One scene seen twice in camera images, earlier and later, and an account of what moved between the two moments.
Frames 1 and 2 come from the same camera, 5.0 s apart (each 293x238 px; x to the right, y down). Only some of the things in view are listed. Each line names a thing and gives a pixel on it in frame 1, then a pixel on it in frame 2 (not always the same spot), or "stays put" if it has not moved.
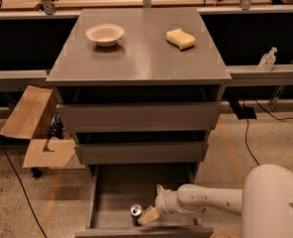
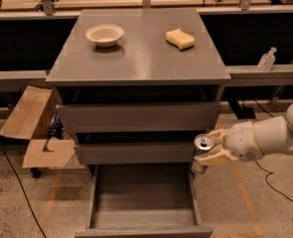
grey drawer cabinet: x=142 y=89 stays put
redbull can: x=136 y=212 → x=202 y=144
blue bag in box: x=57 y=127 stays put
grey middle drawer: x=143 y=153 stays put
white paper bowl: x=105 y=35 stays put
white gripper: x=164 y=201 → x=241 y=140
